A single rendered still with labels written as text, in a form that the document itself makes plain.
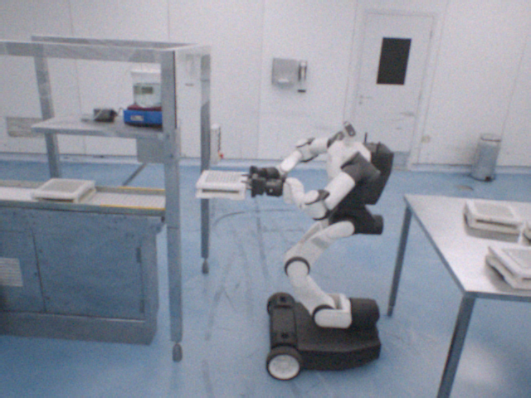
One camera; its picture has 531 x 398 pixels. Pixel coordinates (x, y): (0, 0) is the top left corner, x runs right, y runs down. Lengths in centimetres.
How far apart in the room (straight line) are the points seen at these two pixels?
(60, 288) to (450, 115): 553
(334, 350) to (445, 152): 476
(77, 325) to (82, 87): 396
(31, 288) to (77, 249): 40
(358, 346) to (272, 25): 434
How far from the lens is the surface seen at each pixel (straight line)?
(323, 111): 612
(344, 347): 259
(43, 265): 273
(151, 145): 239
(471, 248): 229
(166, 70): 201
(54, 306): 285
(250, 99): 597
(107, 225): 239
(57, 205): 245
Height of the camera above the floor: 179
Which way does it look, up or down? 21 degrees down
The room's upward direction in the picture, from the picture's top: 3 degrees clockwise
